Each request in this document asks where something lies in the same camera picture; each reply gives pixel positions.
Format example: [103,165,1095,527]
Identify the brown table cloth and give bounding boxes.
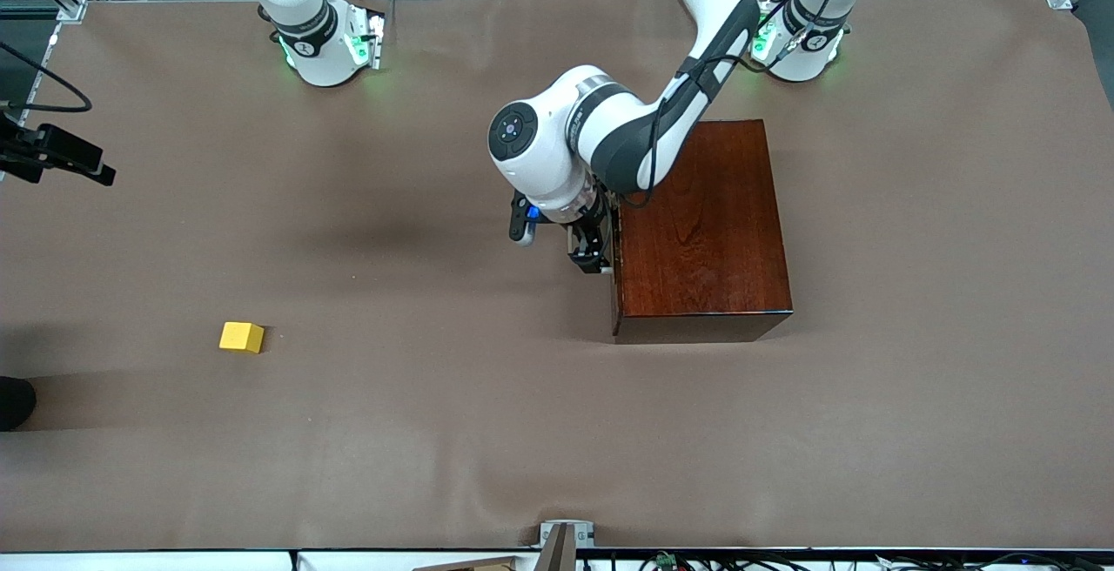
[0,0,1114,552]

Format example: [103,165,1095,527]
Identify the aluminium bracket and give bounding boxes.
[539,521,596,548]

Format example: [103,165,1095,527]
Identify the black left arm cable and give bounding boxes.
[620,0,841,208]

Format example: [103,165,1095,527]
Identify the brown wooden board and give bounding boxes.
[412,556,520,571]

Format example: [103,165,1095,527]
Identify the yellow block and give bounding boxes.
[218,321,265,354]

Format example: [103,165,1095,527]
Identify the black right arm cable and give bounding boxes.
[0,40,93,114]

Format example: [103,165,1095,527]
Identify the bundle of black cables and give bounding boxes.
[579,552,1114,571]

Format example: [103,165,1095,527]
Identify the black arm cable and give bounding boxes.
[620,0,841,208]
[0,40,93,114]

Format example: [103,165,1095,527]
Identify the black rounded object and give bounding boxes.
[0,376,38,433]

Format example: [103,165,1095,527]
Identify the dark brown wooden cabinet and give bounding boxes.
[609,119,795,346]

